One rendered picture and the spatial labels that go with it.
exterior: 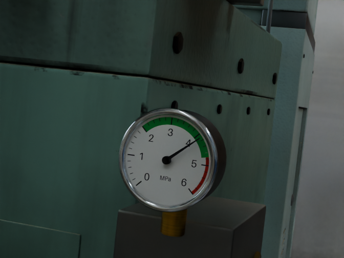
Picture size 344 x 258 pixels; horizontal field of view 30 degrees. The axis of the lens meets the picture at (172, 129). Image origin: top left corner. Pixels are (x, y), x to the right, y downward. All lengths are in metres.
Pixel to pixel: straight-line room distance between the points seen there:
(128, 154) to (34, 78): 0.13
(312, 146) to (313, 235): 0.40
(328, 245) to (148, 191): 2.57
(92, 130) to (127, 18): 0.09
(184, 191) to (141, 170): 0.03
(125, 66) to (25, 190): 0.12
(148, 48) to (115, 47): 0.02
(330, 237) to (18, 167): 2.50
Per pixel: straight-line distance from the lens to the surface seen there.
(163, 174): 0.39
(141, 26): 0.46
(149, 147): 0.39
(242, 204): 0.51
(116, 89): 0.47
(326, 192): 2.91
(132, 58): 0.46
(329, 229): 2.93
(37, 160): 0.50
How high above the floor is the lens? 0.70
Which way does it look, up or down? 3 degrees down
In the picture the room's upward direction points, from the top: 6 degrees clockwise
